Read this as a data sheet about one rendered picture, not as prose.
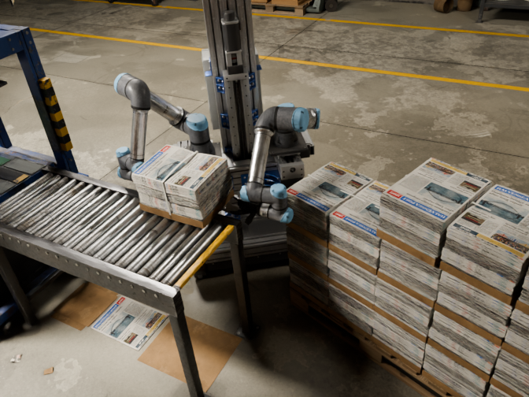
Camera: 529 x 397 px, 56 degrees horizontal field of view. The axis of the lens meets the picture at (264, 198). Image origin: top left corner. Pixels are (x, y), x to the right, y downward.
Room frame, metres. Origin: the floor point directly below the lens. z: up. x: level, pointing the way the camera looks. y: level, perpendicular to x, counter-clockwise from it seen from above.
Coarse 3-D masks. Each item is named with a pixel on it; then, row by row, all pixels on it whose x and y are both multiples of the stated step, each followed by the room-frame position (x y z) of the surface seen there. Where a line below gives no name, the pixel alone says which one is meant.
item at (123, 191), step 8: (48, 168) 2.54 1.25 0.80; (56, 168) 2.53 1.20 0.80; (64, 176) 2.44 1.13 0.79; (72, 176) 2.42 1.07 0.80; (80, 176) 2.41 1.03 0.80; (88, 176) 2.40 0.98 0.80; (88, 184) 2.34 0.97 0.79; (96, 184) 2.31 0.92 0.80; (104, 184) 2.31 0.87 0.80; (112, 184) 2.30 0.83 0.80; (120, 192) 2.22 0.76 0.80; (128, 192) 2.21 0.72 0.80; (136, 192) 2.20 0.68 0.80; (216, 216) 1.93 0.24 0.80; (224, 216) 1.93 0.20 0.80; (224, 224) 1.88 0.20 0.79; (232, 224) 1.86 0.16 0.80; (240, 224) 1.88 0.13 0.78; (232, 232) 1.86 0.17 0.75; (240, 232) 1.87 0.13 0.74; (224, 240) 1.89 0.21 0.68; (232, 240) 1.86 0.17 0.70; (240, 240) 1.86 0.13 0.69
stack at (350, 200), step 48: (288, 192) 2.04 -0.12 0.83; (336, 192) 2.00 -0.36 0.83; (288, 240) 2.04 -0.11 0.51; (336, 240) 1.81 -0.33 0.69; (384, 240) 1.62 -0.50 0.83; (336, 288) 1.80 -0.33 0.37; (384, 288) 1.59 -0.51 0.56; (432, 288) 1.43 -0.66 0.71; (384, 336) 1.57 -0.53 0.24; (432, 336) 1.39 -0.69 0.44; (480, 336) 1.25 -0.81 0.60; (432, 384) 1.36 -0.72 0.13; (480, 384) 1.21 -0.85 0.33
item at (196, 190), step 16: (208, 160) 2.07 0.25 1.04; (224, 160) 2.06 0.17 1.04; (176, 176) 1.96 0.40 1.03; (192, 176) 1.94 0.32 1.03; (208, 176) 1.93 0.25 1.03; (224, 176) 2.03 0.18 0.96; (176, 192) 1.89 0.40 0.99; (192, 192) 1.84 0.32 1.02; (208, 192) 1.90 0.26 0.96; (224, 192) 2.01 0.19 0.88; (176, 208) 1.91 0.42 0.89; (192, 208) 1.86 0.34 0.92; (208, 208) 1.88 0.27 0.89
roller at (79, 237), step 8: (120, 200) 2.14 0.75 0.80; (128, 200) 2.16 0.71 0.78; (112, 208) 2.08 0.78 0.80; (120, 208) 2.10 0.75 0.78; (104, 216) 2.02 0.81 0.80; (88, 224) 1.95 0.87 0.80; (96, 224) 1.96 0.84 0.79; (80, 232) 1.90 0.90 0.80; (88, 232) 1.91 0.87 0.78; (72, 240) 1.84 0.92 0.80; (80, 240) 1.86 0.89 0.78
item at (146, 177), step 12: (156, 156) 2.15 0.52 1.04; (168, 156) 2.14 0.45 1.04; (180, 156) 2.14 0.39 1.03; (144, 168) 2.05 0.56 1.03; (156, 168) 2.05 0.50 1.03; (168, 168) 2.04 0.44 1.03; (144, 180) 1.98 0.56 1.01; (156, 180) 1.94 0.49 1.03; (144, 192) 2.00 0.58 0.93; (156, 192) 1.96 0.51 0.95; (144, 204) 2.01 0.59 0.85; (156, 204) 1.97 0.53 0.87
